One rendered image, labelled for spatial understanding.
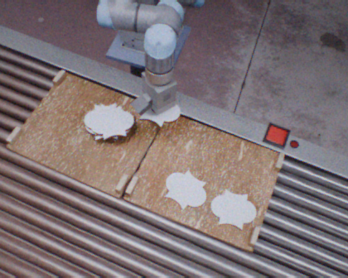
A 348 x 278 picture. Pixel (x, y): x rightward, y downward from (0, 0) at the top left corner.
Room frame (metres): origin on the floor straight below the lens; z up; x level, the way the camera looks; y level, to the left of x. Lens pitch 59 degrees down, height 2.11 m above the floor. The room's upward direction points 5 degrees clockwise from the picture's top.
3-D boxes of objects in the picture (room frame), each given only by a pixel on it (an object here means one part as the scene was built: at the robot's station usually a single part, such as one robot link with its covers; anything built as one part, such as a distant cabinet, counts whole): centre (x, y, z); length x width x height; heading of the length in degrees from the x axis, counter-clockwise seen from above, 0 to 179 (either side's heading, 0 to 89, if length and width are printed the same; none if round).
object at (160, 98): (0.72, 0.07, 1.17); 0.12 x 0.09 x 0.16; 128
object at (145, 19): (0.83, 0.06, 1.33); 0.11 x 0.11 x 0.08; 84
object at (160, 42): (0.73, 0.05, 1.33); 0.09 x 0.08 x 0.11; 174
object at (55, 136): (0.72, 0.28, 0.93); 0.41 x 0.35 x 0.02; 70
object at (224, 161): (0.59, -0.12, 0.93); 0.41 x 0.35 x 0.02; 71
